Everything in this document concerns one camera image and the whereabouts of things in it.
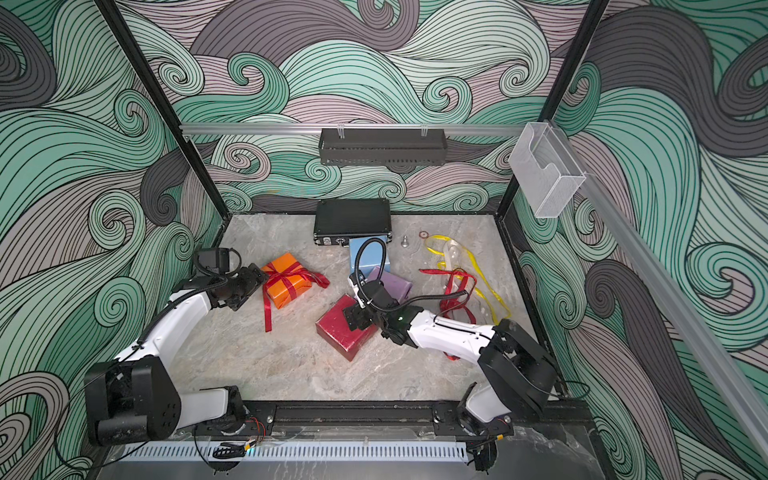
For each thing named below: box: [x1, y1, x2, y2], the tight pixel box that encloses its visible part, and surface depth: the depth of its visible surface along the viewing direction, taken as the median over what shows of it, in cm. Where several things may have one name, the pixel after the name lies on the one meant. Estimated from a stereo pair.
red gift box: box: [315, 294, 379, 362], surface depth 83 cm
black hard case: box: [313, 198, 393, 247], surface depth 117 cm
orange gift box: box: [261, 253, 312, 309], surface depth 94 cm
